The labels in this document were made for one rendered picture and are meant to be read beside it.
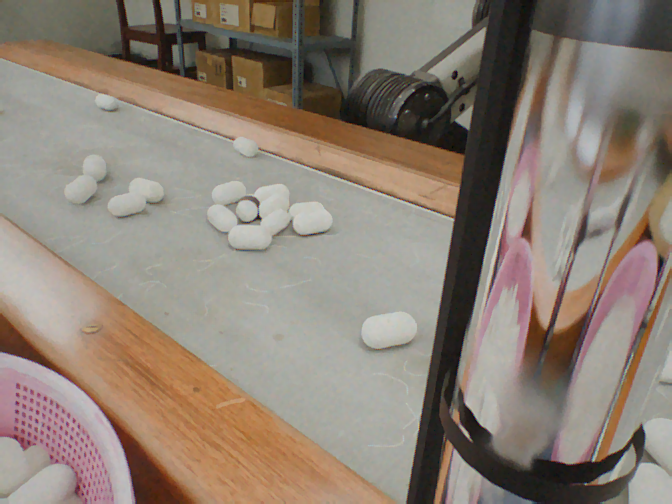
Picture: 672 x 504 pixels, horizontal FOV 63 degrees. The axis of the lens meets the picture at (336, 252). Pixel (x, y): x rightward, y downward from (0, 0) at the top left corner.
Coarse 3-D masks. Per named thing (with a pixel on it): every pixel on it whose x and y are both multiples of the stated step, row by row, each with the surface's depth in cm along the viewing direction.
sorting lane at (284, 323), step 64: (0, 64) 103; (0, 128) 69; (64, 128) 70; (128, 128) 72; (192, 128) 73; (0, 192) 52; (64, 192) 52; (128, 192) 53; (192, 192) 54; (320, 192) 56; (64, 256) 42; (128, 256) 42; (192, 256) 43; (256, 256) 43; (320, 256) 44; (384, 256) 44; (192, 320) 36; (256, 320) 36; (320, 320) 36; (256, 384) 31; (320, 384) 31; (384, 384) 31; (384, 448) 27
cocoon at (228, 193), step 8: (224, 184) 51; (232, 184) 51; (240, 184) 52; (216, 192) 50; (224, 192) 50; (232, 192) 51; (240, 192) 51; (216, 200) 51; (224, 200) 51; (232, 200) 51
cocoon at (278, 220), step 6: (276, 210) 47; (282, 210) 47; (270, 216) 46; (276, 216) 46; (282, 216) 47; (288, 216) 47; (264, 222) 46; (270, 222) 46; (276, 222) 46; (282, 222) 46; (288, 222) 47; (270, 228) 46; (276, 228) 46; (282, 228) 47
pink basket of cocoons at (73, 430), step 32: (0, 384) 27; (32, 384) 27; (64, 384) 26; (0, 416) 28; (64, 416) 26; (96, 416) 24; (64, 448) 26; (96, 448) 24; (96, 480) 24; (128, 480) 21
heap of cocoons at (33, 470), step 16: (0, 448) 25; (16, 448) 26; (32, 448) 27; (0, 464) 25; (16, 464) 25; (32, 464) 26; (48, 464) 27; (0, 480) 24; (16, 480) 25; (32, 480) 24; (48, 480) 24; (64, 480) 24; (0, 496) 25; (16, 496) 23; (32, 496) 23; (48, 496) 24; (64, 496) 24
